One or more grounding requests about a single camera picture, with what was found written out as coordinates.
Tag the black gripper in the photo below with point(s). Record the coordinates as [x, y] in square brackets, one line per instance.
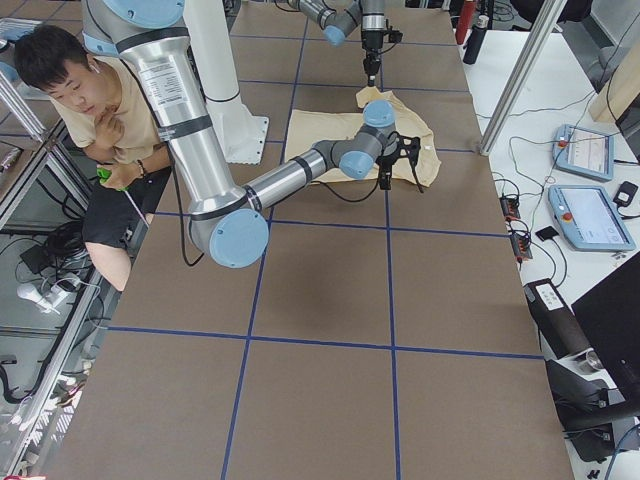
[385, 163]
[371, 44]

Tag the black water bottle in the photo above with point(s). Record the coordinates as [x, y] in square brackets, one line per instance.
[475, 40]

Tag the red water bottle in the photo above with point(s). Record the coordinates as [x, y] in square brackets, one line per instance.
[464, 20]

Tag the brown gridded table mat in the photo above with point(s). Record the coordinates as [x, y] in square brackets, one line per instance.
[384, 335]

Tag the far blue teach pendant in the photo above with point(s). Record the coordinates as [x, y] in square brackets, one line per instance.
[584, 152]

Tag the blue teach pendant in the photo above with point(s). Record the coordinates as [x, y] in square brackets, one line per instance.
[584, 152]
[588, 219]

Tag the near blue teach pendant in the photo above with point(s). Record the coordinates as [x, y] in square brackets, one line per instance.
[588, 219]

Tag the black box with label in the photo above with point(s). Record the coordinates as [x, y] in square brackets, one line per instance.
[555, 319]

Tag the black power adapter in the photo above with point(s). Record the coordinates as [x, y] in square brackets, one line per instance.
[625, 193]

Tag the seated person in beige shirt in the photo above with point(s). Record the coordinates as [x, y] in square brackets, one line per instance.
[107, 117]

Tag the black monitor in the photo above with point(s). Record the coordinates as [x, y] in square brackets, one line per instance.
[608, 314]

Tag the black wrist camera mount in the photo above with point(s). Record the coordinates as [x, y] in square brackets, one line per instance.
[393, 36]
[406, 147]

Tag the aluminium frame post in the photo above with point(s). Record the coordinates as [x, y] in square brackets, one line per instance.
[536, 40]

